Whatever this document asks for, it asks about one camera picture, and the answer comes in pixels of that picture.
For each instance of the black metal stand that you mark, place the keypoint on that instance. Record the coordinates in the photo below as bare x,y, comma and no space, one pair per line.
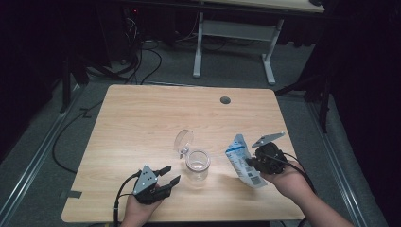
323,104
65,85

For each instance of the round black table grommet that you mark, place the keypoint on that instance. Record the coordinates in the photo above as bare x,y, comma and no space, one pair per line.
225,100

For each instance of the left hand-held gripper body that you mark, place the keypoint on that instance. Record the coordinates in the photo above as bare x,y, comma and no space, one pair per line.
146,189

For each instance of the clear jar with hinged lid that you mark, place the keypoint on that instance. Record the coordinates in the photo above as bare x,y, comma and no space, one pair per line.
198,167

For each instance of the metal floor rail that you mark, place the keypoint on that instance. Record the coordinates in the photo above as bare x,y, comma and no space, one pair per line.
34,157
337,164

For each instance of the grey tape strip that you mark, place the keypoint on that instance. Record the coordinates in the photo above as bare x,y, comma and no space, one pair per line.
71,194

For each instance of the desk with white metal legs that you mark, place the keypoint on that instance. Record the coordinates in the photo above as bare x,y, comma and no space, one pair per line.
236,30

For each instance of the person's left hand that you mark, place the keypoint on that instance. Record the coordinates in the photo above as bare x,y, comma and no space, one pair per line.
135,214

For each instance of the person's right hand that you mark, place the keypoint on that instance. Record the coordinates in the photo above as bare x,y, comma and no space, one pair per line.
291,183

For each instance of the dark computer with red light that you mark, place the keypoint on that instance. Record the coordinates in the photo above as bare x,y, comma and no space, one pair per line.
132,28

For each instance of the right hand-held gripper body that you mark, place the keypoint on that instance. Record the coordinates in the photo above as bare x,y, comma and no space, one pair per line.
271,159

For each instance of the white and blue packet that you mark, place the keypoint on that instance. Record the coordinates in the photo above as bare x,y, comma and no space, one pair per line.
241,157

